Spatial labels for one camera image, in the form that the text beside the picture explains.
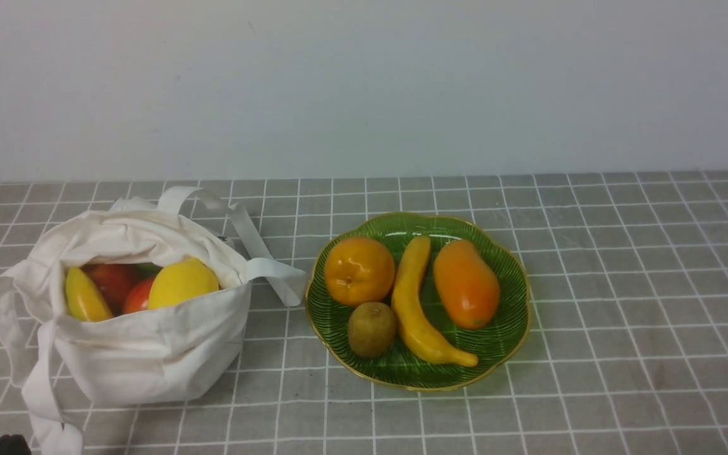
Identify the yellow lemon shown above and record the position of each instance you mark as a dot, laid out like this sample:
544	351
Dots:
180	282

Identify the white cloth tote bag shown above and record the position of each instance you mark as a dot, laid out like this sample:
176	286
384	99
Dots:
154	356

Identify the yellow mango slice fruit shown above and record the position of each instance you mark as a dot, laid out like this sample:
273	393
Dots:
84	300

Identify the orange mandarin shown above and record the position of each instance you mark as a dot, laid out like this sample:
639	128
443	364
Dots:
359	270

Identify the brown kiwi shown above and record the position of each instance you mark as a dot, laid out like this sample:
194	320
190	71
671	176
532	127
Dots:
371	329

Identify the yellow banana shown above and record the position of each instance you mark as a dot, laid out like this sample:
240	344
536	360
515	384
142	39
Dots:
416	331

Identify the orange papaya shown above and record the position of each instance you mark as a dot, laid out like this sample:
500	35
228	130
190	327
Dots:
468	288

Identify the green glass plate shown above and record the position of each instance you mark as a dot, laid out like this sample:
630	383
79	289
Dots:
399	367

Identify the red tomato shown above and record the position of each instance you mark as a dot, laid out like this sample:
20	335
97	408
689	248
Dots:
138	298

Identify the red apple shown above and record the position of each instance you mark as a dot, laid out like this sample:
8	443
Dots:
114	281

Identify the black object at bottom edge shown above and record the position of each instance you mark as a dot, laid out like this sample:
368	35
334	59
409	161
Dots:
14	444

